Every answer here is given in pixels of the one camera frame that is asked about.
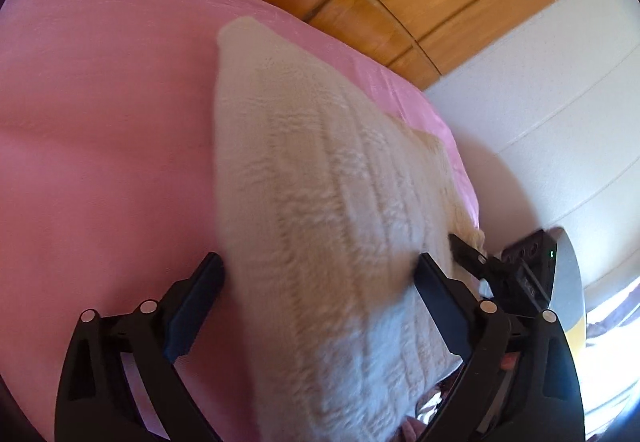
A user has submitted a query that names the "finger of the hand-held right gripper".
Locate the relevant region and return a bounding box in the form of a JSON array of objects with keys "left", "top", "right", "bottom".
[{"left": 448, "top": 233, "right": 493, "bottom": 279}]

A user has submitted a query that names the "white knitted sweater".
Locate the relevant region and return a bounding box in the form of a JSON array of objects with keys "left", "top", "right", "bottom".
[{"left": 212, "top": 16, "right": 487, "bottom": 442}]

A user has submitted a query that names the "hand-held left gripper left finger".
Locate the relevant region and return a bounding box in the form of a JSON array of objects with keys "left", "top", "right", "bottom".
[{"left": 54, "top": 251, "right": 226, "bottom": 442}]

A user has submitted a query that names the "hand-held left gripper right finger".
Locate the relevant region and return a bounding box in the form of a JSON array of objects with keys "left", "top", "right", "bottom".
[{"left": 414, "top": 252, "right": 586, "bottom": 442}]

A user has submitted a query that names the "pink bedspread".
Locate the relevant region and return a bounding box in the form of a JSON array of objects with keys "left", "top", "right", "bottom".
[{"left": 0, "top": 0, "right": 483, "bottom": 442}]

